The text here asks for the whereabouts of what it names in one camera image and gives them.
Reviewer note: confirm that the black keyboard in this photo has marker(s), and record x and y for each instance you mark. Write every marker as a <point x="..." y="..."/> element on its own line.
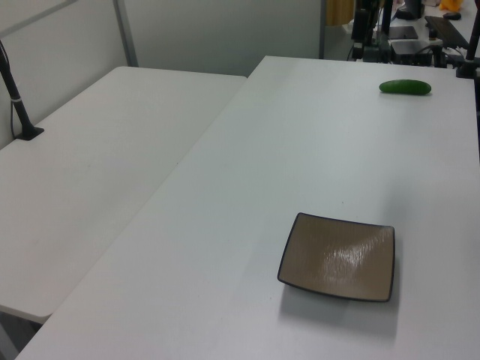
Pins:
<point x="448" y="29"/>

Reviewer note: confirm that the green cucumber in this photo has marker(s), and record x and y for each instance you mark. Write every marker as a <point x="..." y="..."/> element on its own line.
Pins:
<point x="405" y="87"/>

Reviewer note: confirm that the yellow curtain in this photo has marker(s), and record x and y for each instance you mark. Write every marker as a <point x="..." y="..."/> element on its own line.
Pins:
<point x="337" y="13"/>

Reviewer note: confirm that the grey partition frame post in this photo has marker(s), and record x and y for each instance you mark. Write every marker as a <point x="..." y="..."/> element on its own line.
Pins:
<point x="322" y="30"/>
<point x="125" y="33"/>

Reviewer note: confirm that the black computer mouse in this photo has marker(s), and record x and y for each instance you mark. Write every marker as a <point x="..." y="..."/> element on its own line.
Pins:
<point x="452" y="15"/>

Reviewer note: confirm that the dark monitor foot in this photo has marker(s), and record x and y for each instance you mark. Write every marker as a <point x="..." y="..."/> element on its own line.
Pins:
<point x="410" y="9"/>

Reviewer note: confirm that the orange object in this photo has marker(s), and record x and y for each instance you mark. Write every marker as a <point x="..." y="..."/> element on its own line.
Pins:
<point x="451" y="3"/>

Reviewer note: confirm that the square brown ceramic plate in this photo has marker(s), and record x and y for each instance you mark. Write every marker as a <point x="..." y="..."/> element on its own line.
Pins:
<point x="339" y="258"/>

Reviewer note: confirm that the black clamped camera stand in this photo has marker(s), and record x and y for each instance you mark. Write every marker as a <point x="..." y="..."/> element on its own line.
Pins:
<point x="471" y="45"/>

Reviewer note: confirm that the black stand with flat base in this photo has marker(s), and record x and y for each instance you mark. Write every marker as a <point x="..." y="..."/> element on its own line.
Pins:
<point x="18" y="108"/>

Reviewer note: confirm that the black electronics box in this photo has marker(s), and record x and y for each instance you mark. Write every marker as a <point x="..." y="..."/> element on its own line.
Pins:
<point x="435" y="58"/>

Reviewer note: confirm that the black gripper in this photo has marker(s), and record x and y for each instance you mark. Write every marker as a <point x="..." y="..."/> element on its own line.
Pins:
<point x="360" y="24"/>

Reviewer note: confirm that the black vertical pole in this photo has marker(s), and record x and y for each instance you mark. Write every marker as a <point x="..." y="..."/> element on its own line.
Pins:
<point x="387" y="18"/>

